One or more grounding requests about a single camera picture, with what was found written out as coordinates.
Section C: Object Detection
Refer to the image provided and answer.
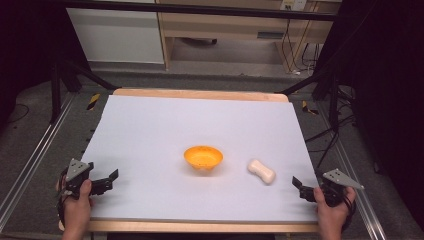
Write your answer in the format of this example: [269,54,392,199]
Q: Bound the black metal stand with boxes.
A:
[49,58,120,125]
[275,65,342,132]

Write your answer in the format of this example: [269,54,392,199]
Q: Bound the aluminium floor rail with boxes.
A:
[0,92,77,232]
[315,99,388,240]

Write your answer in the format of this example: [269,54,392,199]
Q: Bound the black floor cables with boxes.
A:
[304,84,358,169]

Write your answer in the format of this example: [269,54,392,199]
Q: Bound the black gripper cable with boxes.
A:
[55,168,68,228]
[340,194,358,233]

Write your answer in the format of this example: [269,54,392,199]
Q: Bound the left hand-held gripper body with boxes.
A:
[63,158,95,201]

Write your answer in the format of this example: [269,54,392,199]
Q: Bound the yellow black floor tape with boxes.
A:
[301,100,320,116]
[86,92,101,111]

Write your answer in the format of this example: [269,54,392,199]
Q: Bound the white table mat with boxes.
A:
[80,94,320,224]

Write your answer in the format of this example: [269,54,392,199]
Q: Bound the white cabinet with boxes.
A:
[65,7,165,65]

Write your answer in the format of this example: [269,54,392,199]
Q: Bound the wooden desk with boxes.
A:
[155,0,343,74]

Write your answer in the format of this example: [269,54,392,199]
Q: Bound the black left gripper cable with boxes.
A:
[55,168,68,228]

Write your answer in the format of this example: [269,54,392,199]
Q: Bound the cream soap bar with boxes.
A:
[246,158,277,186]

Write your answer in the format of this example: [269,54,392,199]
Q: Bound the black curtain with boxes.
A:
[0,0,69,116]
[316,0,424,233]

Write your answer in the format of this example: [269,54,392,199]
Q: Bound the person's left hand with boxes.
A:
[57,178,95,232]

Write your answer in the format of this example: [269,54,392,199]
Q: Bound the person's right hand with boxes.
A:
[312,185,357,232]

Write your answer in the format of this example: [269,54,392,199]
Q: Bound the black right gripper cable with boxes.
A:
[340,194,358,233]

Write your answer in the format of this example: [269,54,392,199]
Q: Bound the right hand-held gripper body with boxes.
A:
[315,168,365,208]

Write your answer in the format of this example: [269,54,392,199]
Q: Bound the cables under desk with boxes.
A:
[280,18,322,76]

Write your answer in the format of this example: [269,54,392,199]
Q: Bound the black floor cable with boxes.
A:
[7,102,31,125]

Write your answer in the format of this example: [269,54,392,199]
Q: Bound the black frame crossbar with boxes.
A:
[59,0,338,22]

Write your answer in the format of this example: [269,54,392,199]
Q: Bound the wall power outlet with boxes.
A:
[280,0,307,12]

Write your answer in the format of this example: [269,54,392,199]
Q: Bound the orange bowl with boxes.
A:
[183,145,224,171]

